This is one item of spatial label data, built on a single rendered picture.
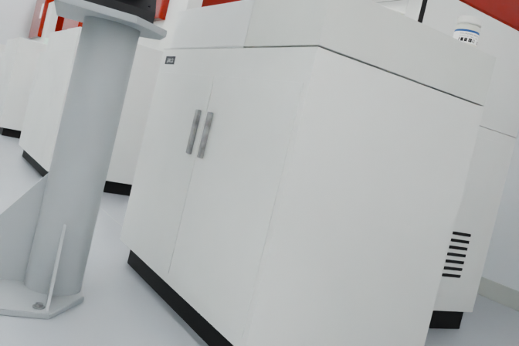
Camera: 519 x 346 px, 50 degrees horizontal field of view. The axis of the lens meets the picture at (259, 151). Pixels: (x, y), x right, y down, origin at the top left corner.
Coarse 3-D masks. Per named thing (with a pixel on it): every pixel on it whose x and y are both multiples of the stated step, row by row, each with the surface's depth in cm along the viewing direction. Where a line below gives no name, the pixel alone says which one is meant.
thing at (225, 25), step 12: (252, 0) 158; (180, 12) 201; (192, 12) 192; (204, 12) 184; (216, 12) 176; (228, 12) 169; (240, 12) 162; (180, 24) 199; (192, 24) 190; (204, 24) 182; (216, 24) 174; (228, 24) 167; (240, 24) 161; (180, 36) 197; (192, 36) 188; (204, 36) 180; (216, 36) 172; (228, 36) 166; (240, 36) 159
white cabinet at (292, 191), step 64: (192, 64) 184; (256, 64) 149; (320, 64) 128; (192, 128) 171; (256, 128) 142; (320, 128) 131; (384, 128) 142; (448, 128) 154; (192, 192) 166; (256, 192) 137; (320, 192) 134; (384, 192) 145; (448, 192) 158; (192, 256) 158; (256, 256) 132; (320, 256) 137; (384, 256) 149; (192, 320) 161; (256, 320) 130; (320, 320) 140; (384, 320) 152
